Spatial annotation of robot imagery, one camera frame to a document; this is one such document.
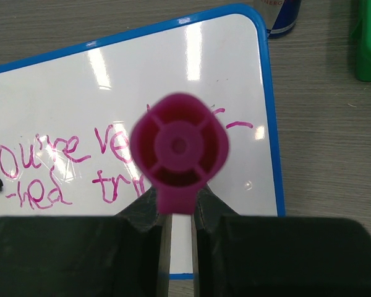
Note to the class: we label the blue framed whiteboard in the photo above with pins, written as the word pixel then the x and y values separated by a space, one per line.
pixel 66 117

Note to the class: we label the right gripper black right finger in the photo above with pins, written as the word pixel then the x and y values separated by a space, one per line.
pixel 242 255

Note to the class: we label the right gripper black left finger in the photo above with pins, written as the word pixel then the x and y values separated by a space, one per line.
pixel 127 254

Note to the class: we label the magenta capped marker pen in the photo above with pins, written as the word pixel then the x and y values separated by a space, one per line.
pixel 179 145

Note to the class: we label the green plastic tray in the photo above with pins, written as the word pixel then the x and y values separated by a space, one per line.
pixel 362 34

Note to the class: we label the blue silver energy drink can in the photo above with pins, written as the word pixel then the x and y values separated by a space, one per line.
pixel 280 16

